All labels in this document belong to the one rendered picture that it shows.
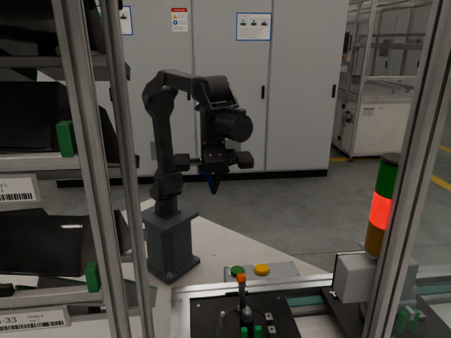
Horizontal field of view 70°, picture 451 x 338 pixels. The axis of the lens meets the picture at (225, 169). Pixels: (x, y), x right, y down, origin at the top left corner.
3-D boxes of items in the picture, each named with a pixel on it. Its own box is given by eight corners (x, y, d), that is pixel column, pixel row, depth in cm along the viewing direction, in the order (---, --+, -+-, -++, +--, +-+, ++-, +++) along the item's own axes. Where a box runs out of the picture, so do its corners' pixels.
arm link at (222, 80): (141, 103, 89) (139, 63, 85) (168, 100, 94) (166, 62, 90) (204, 129, 69) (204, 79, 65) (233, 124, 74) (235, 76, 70)
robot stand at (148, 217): (172, 246, 120) (169, 198, 113) (201, 261, 112) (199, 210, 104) (140, 266, 110) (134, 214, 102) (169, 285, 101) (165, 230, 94)
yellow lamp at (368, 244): (358, 241, 54) (362, 216, 52) (386, 239, 54) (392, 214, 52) (374, 260, 49) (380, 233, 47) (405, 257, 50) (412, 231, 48)
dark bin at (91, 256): (85, 238, 68) (86, 202, 68) (147, 240, 67) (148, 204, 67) (-24, 273, 40) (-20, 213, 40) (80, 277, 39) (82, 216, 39)
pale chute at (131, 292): (101, 305, 77) (104, 285, 79) (155, 307, 76) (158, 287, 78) (31, 303, 51) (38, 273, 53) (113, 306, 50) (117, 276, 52)
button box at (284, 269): (223, 282, 97) (223, 265, 94) (291, 276, 99) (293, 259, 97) (226, 300, 90) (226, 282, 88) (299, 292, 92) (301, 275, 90)
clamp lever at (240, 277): (237, 306, 75) (235, 273, 75) (245, 305, 76) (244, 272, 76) (239, 312, 72) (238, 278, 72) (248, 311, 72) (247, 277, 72)
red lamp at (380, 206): (362, 215, 52) (368, 187, 50) (392, 213, 52) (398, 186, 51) (380, 232, 47) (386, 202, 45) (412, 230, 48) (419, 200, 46)
